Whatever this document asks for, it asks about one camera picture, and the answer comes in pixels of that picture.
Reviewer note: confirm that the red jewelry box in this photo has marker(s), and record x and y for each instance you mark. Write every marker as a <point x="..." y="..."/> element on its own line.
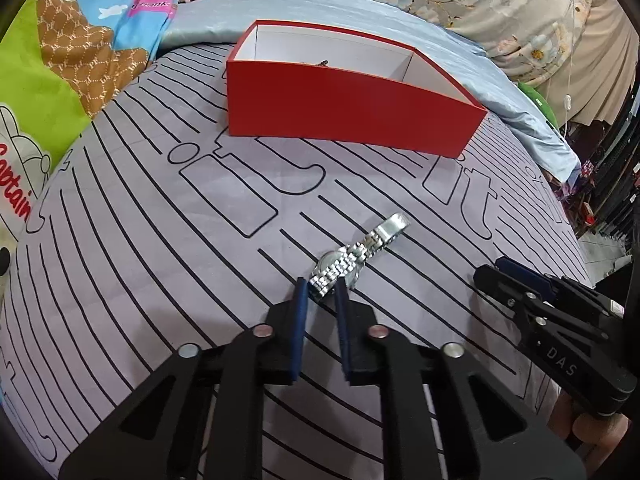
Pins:
<point x="319" y="82"/>

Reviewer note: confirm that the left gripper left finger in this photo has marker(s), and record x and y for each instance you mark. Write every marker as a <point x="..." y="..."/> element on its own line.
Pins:
<point x="284" y="352"/>

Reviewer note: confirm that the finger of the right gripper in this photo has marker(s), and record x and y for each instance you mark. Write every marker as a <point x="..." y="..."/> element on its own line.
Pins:
<point x="525" y="272"/>
<point x="505" y="289"/>

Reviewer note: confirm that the light blue pillow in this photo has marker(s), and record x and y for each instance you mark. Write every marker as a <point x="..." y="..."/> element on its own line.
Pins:
<point x="224" y="21"/>

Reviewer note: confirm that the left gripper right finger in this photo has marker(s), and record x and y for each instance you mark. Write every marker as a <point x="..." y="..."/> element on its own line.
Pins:
<point x="353" y="322"/>

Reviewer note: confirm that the green plastic object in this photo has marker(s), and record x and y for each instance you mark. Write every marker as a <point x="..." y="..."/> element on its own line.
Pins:
<point x="540" y="103"/>

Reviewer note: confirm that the right hand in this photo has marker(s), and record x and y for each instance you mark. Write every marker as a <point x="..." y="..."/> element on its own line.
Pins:
<point x="603" y="435"/>

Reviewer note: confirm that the cartoon monkey bedsheet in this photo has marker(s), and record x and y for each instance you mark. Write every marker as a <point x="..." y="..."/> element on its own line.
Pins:
<point x="62" y="61"/>

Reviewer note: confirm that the silver metal watch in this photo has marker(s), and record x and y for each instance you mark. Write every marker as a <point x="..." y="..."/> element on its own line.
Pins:
<point x="348" y="261"/>

